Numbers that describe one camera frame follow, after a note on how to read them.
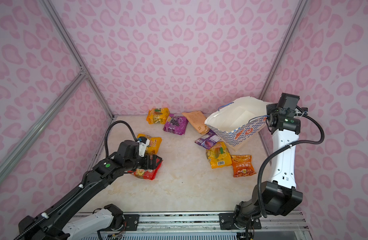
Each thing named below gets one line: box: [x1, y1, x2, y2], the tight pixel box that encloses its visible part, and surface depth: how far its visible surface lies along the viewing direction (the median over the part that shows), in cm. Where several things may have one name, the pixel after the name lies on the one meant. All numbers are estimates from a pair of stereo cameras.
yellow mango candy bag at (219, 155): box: [206, 141, 232, 169], surface depth 94 cm
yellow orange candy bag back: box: [146, 107, 170, 125], surface depth 116 cm
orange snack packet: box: [231, 154, 256, 178], surface depth 90 cm
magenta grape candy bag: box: [163, 113, 189, 136], surface depth 109 cm
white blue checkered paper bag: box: [204, 96, 273, 152], surface depth 84 cm
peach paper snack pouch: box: [182, 110, 210, 135], surface depth 112 cm
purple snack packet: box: [194, 129, 221, 150], surface depth 102 cm
